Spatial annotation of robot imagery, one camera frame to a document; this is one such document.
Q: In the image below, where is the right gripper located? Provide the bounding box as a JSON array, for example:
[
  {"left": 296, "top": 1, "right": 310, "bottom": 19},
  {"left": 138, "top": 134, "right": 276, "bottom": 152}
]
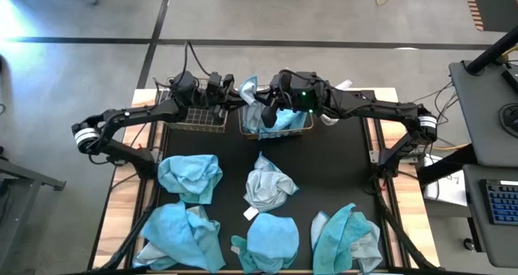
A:
[{"left": 261, "top": 70, "right": 329, "bottom": 129}]

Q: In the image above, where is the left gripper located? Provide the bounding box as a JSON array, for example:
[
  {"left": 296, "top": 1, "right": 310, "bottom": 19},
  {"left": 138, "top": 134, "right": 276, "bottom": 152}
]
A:
[{"left": 197, "top": 87, "right": 250, "bottom": 121}]

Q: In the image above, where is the teal microfiber towel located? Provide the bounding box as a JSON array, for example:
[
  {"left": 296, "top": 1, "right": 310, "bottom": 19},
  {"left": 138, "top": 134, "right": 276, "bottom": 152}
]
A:
[{"left": 312, "top": 202, "right": 374, "bottom": 275}]

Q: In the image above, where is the clear plastic spray bottle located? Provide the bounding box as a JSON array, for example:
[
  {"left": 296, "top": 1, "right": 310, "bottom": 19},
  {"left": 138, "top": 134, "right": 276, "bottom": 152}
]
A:
[{"left": 321, "top": 78, "right": 354, "bottom": 126}]

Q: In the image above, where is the black desk leg beam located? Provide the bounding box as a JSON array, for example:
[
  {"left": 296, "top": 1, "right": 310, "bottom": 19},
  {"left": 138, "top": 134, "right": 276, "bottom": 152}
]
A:
[{"left": 416, "top": 143, "right": 479, "bottom": 187}]

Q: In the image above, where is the white paper sheet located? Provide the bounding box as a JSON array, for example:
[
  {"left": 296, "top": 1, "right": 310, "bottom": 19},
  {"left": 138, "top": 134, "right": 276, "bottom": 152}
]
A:
[{"left": 422, "top": 153, "right": 469, "bottom": 208}]

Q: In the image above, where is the grey desk top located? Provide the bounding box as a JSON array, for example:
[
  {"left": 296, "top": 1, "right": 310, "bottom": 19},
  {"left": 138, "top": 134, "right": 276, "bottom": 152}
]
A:
[
  {"left": 462, "top": 163, "right": 518, "bottom": 269},
  {"left": 448, "top": 59, "right": 518, "bottom": 167}
]

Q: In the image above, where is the black pole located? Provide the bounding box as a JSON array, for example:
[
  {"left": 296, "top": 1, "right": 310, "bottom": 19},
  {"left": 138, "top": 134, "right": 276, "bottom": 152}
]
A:
[{"left": 464, "top": 25, "right": 518, "bottom": 76}]

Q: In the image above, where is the round black device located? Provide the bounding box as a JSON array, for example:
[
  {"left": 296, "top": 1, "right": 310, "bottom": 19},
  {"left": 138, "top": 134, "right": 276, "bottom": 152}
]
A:
[{"left": 498, "top": 102, "right": 518, "bottom": 138}]

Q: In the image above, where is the striped edge floor mat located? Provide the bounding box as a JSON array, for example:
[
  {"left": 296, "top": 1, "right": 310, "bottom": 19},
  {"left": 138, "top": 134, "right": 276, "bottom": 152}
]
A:
[{"left": 461, "top": 0, "right": 518, "bottom": 33}]

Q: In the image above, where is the blue backlit keyboard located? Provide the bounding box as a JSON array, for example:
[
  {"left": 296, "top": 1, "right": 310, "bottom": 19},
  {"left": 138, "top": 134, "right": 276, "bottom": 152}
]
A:
[{"left": 479, "top": 178, "right": 518, "bottom": 226}]

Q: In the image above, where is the grey metal furniture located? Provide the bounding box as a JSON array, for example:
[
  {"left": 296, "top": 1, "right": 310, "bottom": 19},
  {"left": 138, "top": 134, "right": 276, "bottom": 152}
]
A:
[{"left": 0, "top": 157, "right": 67, "bottom": 275}]

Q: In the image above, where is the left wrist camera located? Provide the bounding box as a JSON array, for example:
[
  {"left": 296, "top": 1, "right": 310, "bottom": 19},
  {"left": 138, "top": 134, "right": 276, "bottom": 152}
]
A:
[{"left": 205, "top": 70, "right": 236, "bottom": 93}]

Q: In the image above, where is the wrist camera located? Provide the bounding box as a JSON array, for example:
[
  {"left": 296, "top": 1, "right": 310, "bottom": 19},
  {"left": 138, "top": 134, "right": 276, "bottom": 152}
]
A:
[
  {"left": 291, "top": 70, "right": 325, "bottom": 96},
  {"left": 205, "top": 70, "right": 236, "bottom": 93}
]

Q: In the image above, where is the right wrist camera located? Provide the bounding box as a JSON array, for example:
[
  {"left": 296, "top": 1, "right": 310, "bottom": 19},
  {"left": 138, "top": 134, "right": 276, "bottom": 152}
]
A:
[{"left": 291, "top": 70, "right": 325, "bottom": 96}]

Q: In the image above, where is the gold wire basket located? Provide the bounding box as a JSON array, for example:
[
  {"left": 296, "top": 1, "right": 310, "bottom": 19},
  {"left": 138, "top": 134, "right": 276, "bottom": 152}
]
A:
[
  {"left": 237, "top": 82, "right": 315, "bottom": 141},
  {"left": 160, "top": 76, "right": 230, "bottom": 134}
]

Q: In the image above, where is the black metal table frame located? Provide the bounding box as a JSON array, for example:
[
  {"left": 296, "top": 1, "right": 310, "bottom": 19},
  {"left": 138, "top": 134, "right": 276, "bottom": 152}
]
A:
[{"left": 137, "top": 87, "right": 401, "bottom": 274}]

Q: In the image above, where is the black diagonal frame strut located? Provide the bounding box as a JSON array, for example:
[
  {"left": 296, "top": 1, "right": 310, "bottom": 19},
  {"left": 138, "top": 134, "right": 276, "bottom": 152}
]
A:
[
  {"left": 374, "top": 177, "right": 440, "bottom": 273},
  {"left": 99, "top": 201, "right": 157, "bottom": 273}
]

